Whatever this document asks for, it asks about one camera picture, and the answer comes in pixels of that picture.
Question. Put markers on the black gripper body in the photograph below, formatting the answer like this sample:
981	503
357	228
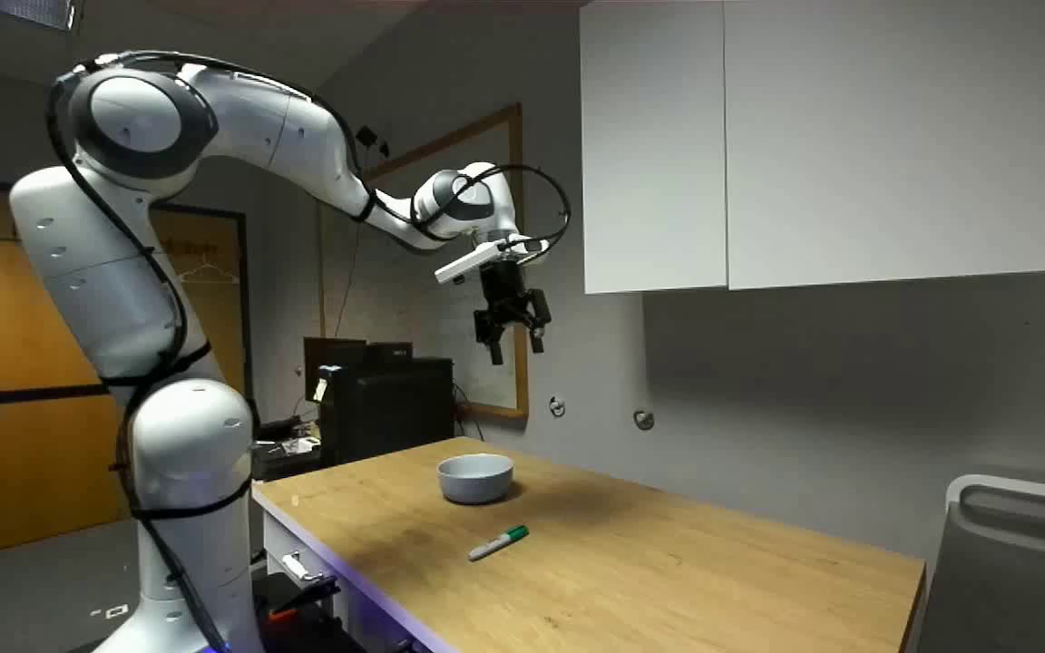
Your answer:
502	296

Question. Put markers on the green capped white marker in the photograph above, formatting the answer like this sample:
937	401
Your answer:
498	542

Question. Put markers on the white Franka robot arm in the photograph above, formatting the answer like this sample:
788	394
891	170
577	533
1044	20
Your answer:
170	449

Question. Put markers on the grey bowl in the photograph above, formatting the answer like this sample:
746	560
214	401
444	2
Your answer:
476	475

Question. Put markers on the wood framed whiteboard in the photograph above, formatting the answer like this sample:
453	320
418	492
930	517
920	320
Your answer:
426	302

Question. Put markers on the black computer monitor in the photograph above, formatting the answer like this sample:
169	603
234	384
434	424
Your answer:
390	405

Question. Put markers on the narrow white cabinet door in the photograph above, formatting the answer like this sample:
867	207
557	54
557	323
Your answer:
653	145

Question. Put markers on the black and red device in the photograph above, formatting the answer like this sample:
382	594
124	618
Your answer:
300	612

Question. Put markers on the wide white cabinet door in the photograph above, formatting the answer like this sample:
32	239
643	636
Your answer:
907	133

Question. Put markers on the orange wooden door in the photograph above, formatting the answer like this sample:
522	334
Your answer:
14	349

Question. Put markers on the grey chair back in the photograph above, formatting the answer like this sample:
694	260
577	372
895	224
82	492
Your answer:
1018	566

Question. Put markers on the ceiling light panel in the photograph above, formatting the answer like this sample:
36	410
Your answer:
24	8

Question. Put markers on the black wall mounted camera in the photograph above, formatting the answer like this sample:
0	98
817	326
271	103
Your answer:
369	135

